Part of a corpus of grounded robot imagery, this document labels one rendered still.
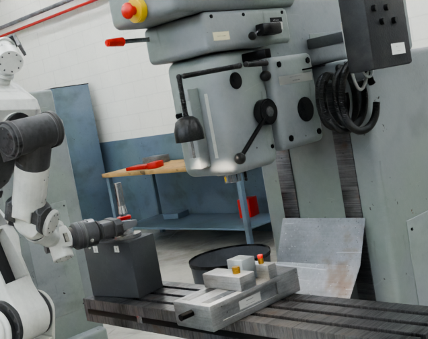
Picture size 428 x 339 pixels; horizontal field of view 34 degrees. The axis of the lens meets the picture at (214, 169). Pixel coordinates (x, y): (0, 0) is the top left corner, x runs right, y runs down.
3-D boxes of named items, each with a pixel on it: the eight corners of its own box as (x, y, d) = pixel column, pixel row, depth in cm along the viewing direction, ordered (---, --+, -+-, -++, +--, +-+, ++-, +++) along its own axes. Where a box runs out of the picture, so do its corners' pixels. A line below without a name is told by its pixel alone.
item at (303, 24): (270, 71, 189) (258, -4, 187) (212, 83, 205) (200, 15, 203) (416, 49, 244) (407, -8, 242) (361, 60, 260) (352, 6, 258)
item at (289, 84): (287, 151, 190) (270, 56, 187) (223, 157, 207) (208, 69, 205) (327, 139, 203) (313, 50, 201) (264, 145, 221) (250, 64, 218)
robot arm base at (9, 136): (19, 169, 171) (14, 124, 168) (-11, 161, 179) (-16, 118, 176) (68, 155, 182) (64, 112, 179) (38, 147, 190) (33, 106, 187)
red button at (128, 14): (130, 17, 168) (127, 1, 167) (120, 21, 171) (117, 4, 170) (141, 17, 170) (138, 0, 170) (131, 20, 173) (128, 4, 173)
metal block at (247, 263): (245, 282, 193) (241, 261, 192) (229, 280, 197) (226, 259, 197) (257, 276, 197) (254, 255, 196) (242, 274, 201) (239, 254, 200)
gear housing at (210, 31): (210, 51, 172) (203, 10, 171) (147, 66, 189) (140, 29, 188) (294, 42, 195) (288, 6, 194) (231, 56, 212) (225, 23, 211)
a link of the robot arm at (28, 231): (56, 251, 207) (33, 241, 189) (25, 240, 209) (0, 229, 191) (70, 218, 209) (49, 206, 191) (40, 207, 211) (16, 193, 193)
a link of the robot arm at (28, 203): (37, 249, 189) (44, 179, 178) (-5, 232, 191) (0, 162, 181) (58, 228, 199) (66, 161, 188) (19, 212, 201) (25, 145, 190)
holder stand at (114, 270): (138, 298, 224) (127, 238, 222) (92, 296, 237) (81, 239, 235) (163, 286, 233) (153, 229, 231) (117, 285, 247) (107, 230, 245)
